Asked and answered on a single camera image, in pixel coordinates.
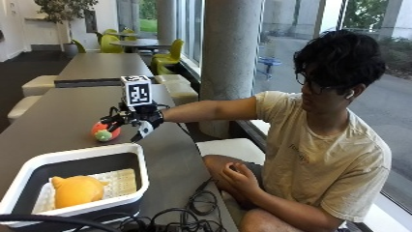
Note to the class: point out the white waffle mat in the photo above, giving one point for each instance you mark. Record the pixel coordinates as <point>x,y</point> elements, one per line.
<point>121,182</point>

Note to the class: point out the white earbud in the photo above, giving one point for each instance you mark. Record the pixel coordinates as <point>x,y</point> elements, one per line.
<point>349,94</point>

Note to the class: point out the round grey table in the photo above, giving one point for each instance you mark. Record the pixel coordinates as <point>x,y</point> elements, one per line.
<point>135,43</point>

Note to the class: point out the black glasses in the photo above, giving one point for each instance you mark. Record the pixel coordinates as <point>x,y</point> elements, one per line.
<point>311,84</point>

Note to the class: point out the concrete pillar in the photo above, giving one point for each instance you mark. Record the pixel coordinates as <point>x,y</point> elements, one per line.
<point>165,21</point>
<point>229,64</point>

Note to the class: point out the potted indoor tree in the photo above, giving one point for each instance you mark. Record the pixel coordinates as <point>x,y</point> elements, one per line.
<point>64,13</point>

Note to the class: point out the yellow-green chair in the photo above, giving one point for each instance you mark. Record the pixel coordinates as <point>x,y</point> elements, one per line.
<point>128,34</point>
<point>109,45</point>
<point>168,58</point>
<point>79,45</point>

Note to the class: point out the blue outdoor table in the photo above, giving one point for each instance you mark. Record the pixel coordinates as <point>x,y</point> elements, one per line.
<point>269,63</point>

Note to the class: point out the orange soft toy green end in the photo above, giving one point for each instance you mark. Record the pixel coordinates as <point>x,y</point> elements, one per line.
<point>104,132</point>

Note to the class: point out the white cushioned stool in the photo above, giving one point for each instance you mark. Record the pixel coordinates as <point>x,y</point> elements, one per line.
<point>39,84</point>
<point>171,78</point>
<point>232,150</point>
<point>23,108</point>
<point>181,92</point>

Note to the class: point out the yellow lemon soft toy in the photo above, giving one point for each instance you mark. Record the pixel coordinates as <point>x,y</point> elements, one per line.
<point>77,191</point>

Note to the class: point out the white and black bin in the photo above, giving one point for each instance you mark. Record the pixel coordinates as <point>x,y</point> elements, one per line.
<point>141,180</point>

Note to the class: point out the long dark table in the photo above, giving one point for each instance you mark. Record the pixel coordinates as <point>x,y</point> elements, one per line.
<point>100,67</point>

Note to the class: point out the the person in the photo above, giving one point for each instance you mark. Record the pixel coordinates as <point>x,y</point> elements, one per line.
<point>325,135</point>

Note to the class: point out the white marker cube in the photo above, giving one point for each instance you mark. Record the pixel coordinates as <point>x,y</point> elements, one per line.
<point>136,91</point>

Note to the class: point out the dark wall frame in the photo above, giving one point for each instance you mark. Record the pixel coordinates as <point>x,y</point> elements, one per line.
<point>91,21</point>

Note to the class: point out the cream t-shirt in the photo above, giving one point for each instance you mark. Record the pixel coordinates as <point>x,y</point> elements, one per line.
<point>329,154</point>

